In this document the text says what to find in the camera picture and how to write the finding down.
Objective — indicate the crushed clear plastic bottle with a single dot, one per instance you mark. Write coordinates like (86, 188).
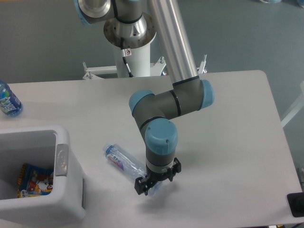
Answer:
(126, 163)

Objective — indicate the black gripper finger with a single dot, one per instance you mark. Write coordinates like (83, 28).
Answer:
(176, 168)
(143, 184)

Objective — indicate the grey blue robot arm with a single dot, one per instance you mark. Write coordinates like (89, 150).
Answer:
(154, 113)

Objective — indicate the white trash can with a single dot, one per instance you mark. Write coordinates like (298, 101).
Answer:
(47, 147)

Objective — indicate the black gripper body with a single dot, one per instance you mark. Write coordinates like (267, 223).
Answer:
(156, 177)

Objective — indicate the blue labelled drink bottle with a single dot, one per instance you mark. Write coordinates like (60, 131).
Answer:
(10, 105)

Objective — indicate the white frame leg right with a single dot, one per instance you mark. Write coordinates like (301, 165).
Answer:
(294, 108)

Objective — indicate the black device at table edge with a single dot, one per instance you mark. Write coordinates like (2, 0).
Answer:
(296, 204)

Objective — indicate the blue snack wrapper bag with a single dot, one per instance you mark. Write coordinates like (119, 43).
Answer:
(34, 181)

